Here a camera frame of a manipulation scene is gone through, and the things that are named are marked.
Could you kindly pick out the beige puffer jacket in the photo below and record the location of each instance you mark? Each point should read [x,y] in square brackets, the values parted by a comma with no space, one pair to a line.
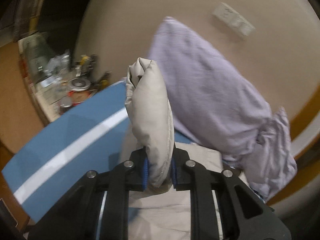
[160,212]

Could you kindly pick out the white wall switch panel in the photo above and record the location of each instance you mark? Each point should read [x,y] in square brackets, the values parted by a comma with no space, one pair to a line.
[235,21]

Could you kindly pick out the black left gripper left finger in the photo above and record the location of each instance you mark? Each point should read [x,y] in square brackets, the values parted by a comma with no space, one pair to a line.
[137,171]

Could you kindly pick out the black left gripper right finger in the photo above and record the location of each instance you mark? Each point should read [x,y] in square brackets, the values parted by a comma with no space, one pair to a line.
[183,170]

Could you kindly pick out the cluttered bedside table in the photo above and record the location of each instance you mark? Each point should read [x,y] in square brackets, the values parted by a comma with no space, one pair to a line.
[46,77]

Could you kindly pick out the lilac pillow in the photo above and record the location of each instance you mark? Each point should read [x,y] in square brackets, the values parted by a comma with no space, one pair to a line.
[216,107]

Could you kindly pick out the round metal tin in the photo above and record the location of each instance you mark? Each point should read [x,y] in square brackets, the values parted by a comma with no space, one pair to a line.
[79,84]

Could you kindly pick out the blue white striped bedsheet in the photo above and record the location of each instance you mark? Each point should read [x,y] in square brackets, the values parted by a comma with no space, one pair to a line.
[88,137]

